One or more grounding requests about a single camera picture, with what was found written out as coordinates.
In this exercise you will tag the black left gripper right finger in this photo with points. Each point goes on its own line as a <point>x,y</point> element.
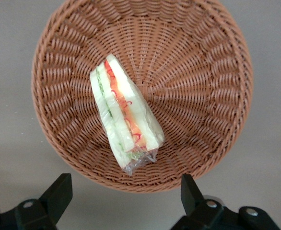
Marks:
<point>202,210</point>

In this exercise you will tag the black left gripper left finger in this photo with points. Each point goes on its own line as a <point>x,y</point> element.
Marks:
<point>50,204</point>

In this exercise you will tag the plastic-wrapped sandwich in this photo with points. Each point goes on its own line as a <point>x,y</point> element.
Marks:
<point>125,113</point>

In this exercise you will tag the brown woven wicker basket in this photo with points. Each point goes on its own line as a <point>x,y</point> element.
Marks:
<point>179,95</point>

